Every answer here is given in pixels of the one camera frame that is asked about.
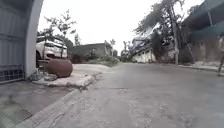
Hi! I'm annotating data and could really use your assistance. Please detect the white house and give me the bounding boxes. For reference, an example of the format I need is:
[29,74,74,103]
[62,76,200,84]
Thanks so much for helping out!
[128,36,158,64]

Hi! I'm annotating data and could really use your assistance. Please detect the concrete kerb slab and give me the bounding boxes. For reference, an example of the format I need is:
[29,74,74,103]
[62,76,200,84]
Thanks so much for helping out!
[32,63,111,89]

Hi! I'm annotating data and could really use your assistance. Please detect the grey asphalt road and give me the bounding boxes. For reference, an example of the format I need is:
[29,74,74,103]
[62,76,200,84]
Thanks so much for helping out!
[31,62,224,128]

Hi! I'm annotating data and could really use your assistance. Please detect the large brown clay pot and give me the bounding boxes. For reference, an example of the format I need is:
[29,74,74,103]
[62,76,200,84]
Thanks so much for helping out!
[45,58,74,79]

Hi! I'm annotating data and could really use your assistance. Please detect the thin young tree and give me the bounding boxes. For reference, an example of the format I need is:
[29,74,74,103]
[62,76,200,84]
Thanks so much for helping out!
[44,9,78,60]

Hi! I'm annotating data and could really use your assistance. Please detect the white car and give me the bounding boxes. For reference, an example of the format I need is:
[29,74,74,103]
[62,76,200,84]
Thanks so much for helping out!
[35,35,69,62]

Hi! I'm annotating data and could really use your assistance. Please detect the tall leaning tree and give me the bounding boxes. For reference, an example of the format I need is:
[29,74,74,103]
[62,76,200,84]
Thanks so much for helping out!
[133,0,186,66]

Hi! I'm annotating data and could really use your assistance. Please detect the concrete driveway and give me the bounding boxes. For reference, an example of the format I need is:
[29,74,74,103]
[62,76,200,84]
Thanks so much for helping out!
[0,79,79,128]

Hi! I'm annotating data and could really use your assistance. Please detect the green roofed building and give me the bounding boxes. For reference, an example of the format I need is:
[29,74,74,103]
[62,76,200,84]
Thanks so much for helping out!
[181,0,224,64]

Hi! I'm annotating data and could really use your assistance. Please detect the grey metal gate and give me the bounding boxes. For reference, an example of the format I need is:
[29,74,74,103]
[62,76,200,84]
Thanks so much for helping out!
[0,0,45,84]

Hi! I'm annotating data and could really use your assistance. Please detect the dark green wall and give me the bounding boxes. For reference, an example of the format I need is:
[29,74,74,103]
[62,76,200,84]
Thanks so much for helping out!
[70,42,114,64]

